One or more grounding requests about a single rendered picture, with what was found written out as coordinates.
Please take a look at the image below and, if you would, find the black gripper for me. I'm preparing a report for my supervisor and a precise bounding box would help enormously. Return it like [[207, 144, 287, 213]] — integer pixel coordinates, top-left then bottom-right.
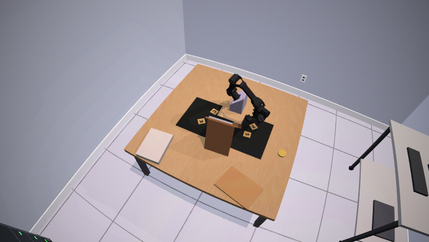
[[244, 109, 260, 124]]

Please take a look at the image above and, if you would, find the yellow round disc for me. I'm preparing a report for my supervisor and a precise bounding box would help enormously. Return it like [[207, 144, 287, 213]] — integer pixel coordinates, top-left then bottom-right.
[[278, 149, 286, 157]]

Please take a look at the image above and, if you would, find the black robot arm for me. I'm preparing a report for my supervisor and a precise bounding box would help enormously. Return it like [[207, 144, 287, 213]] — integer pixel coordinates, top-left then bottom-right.
[[226, 74, 270, 123]]

